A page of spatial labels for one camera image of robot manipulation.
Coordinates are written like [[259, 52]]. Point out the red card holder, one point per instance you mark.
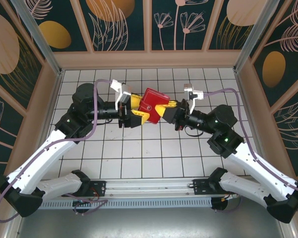
[[153, 98]]

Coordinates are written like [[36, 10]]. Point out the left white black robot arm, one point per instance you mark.
[[39, 158]]

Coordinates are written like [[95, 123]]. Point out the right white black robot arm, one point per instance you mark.
[[250, 161]]

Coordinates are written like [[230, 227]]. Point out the aluminium side rail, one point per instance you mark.
[[57, 84], [240, 86]]

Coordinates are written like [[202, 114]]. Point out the aluminium mounting rail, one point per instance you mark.
[[148, 188]]

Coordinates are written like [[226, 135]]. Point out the aluminium frame post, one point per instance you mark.
[[248, 49], [38, 37]]

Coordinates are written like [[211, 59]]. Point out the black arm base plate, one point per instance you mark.
[[99, 184], [200, 191]]

